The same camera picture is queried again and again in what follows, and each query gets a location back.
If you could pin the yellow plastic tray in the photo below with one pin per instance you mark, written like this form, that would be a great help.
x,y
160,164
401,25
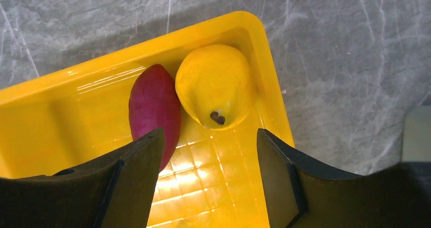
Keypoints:
x,y
75,115

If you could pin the yellow toy pear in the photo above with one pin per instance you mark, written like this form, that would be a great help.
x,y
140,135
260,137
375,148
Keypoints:
x,y
215,86

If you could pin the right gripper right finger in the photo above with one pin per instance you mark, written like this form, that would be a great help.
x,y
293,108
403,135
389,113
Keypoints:
x,y
301,191

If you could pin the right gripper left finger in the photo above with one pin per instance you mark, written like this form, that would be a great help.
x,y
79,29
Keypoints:
x,y
112,190

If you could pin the purple toy eggplant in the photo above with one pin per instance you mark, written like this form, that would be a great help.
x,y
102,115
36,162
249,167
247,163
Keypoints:
x,y
153,103

